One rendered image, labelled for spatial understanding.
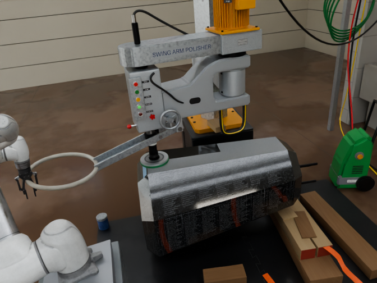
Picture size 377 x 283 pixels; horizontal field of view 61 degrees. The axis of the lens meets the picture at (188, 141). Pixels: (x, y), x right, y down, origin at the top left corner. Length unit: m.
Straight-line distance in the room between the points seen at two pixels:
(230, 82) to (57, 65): 6.38
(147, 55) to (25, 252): 1.27
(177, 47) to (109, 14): 6.07
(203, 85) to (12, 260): 1.50
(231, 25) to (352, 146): 1.79
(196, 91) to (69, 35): 6.18
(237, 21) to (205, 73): 0.40
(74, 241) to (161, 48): 1.23
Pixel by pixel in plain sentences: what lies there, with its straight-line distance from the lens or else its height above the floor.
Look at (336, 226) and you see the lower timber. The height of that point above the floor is 0.11.
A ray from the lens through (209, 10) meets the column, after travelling 2.86.
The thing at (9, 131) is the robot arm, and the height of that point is 1.49.
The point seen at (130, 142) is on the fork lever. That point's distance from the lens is 2.43.
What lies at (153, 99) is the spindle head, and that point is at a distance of 2.17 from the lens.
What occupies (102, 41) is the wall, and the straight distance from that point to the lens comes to 8.20.
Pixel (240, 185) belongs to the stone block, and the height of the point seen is 0.68.
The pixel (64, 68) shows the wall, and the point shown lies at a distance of 8.35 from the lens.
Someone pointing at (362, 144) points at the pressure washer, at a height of 0.52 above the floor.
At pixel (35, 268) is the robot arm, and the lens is 1.56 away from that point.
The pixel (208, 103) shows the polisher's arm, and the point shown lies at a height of 1.23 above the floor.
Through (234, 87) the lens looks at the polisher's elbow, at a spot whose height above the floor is 1.31.
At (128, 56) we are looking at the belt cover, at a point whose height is 1.64.
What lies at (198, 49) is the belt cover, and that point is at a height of 1.62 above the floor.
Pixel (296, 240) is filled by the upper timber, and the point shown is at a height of 0.22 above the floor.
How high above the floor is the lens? 2.06
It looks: 27 degrees down
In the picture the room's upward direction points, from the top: 5 degrees counter-clockwise
